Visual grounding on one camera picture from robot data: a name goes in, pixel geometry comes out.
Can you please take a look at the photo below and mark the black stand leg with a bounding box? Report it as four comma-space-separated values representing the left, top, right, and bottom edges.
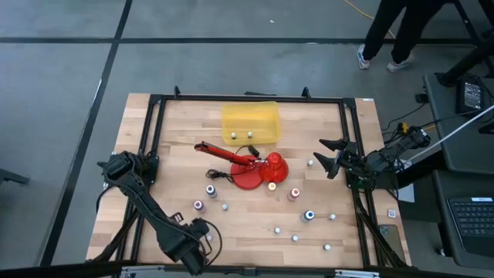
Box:
435, 0, 494, 88

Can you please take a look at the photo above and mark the yellow translucent plastic bin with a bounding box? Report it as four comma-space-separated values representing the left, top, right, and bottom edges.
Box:
222, 100, 281, 144

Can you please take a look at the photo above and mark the black power adapter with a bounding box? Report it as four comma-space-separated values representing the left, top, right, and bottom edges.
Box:
456, 75, 488, 115

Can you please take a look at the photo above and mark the red desk lamp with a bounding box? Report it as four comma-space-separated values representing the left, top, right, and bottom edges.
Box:
194, 141, 289, 191

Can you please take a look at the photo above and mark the grey chair foot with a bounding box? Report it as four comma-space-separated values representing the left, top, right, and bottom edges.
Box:
0, 168, 31, 186

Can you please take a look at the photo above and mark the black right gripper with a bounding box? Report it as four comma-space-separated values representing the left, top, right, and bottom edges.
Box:
313, 137, 364, 179

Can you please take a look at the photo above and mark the black lamp cable with switch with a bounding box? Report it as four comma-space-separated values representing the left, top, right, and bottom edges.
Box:
205, 144, 271, 182

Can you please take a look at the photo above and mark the dark grey side desk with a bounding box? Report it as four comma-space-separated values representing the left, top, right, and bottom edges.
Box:
422, 73, 494, 271

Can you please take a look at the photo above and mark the yellow extension cord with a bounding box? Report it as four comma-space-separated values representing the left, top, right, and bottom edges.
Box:
343, 0, 397, 39

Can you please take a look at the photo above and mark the white rod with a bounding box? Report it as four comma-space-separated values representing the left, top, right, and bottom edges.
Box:
407, 103, 494, 163

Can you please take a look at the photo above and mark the dark smartphone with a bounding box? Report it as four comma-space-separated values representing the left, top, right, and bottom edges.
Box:
378, 223, 406, 263

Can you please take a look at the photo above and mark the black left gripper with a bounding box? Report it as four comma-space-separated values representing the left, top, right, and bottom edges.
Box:
161, 216, 212, 276

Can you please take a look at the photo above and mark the person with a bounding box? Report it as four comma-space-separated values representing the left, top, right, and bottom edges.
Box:
357, 0, 445, 73

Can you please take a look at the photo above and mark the black keyboard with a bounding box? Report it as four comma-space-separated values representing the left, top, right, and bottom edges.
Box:
447, 196, 494, 258

